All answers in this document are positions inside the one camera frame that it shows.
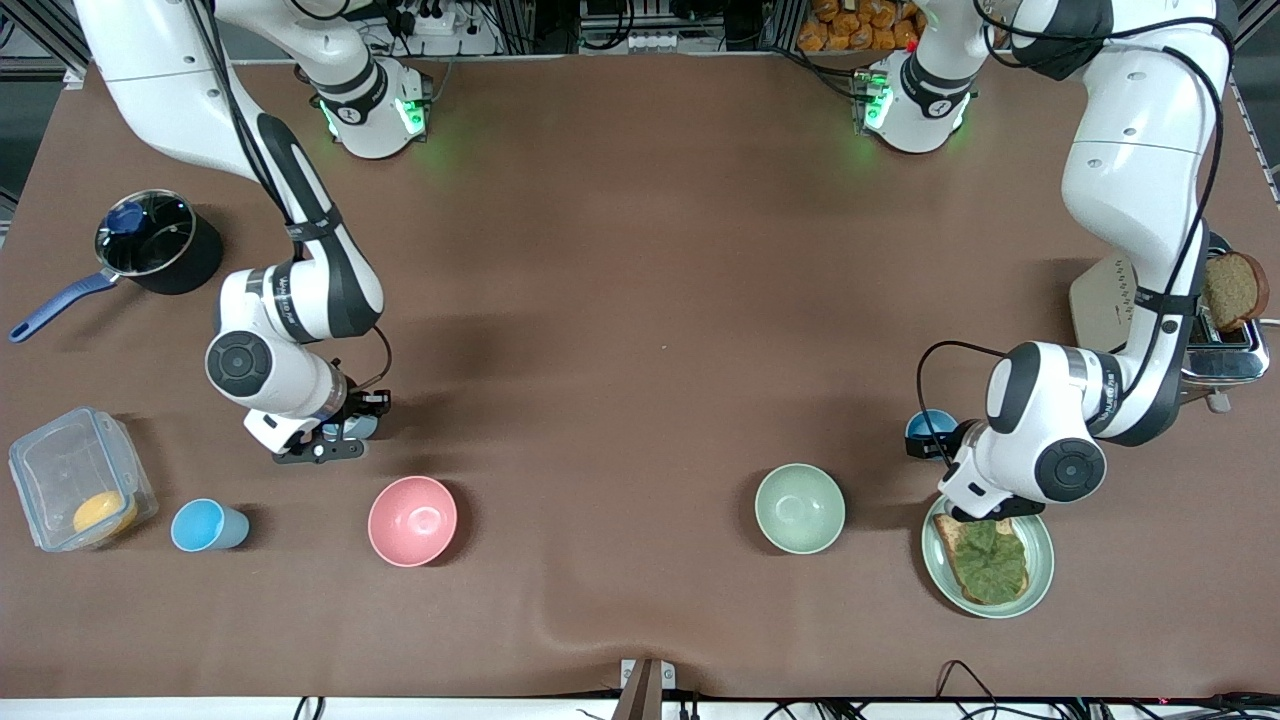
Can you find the glass lid blue knob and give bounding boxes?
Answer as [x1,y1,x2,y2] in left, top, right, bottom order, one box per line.
[94,190,197,278]

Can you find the toast slice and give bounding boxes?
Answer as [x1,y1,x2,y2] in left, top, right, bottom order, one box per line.
[932,512,1031,607]

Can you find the bag of orange buns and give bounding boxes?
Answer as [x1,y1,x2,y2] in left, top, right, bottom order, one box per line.
[797,0,923,54]

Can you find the pink bowl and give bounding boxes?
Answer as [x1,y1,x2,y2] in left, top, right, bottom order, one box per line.
[367,475,459,568]

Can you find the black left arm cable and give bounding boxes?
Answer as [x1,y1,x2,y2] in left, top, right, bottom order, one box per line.
[915,0,1235,466]

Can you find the pale green plate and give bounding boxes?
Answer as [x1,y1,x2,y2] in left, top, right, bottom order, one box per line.
[921,495,1055,619]

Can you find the pale green bowl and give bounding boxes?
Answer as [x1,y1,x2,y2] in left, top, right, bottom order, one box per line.
[754,463,847,555]

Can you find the green lettuce leaf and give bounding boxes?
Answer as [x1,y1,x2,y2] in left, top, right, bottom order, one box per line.
[950,518,1030,606]

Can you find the cream toaster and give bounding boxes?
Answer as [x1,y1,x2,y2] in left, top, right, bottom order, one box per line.
[1068,232,1271,414]

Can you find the orange round food piece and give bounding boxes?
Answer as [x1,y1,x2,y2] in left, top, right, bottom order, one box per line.
[72,490,140,539]

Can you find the clear plastic container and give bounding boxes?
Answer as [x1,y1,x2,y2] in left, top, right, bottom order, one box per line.
[8,406,159,553]

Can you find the black saucepan blue handle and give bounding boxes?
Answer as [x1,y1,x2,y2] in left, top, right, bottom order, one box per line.
[10,188,224,344]

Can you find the brown bread slice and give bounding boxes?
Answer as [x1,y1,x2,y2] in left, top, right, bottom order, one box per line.
[1203,250,1271,334]

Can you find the black looped cable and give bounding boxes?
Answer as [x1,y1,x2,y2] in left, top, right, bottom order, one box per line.
[935,660,1001,720]

